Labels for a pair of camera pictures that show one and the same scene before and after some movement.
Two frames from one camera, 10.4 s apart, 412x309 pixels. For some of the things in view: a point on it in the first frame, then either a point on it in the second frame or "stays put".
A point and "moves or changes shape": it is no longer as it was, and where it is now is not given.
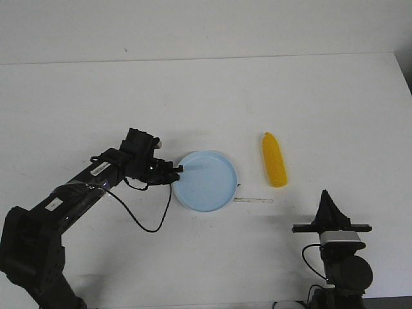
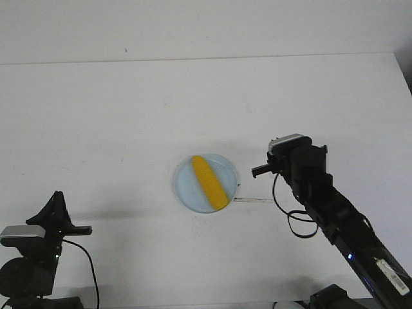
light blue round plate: x=208 y=183 stays put
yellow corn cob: x=274 y=161 moves or changes shape
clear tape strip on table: x=254 y=200 stays put
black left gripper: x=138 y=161 -> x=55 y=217
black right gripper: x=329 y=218 -> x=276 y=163
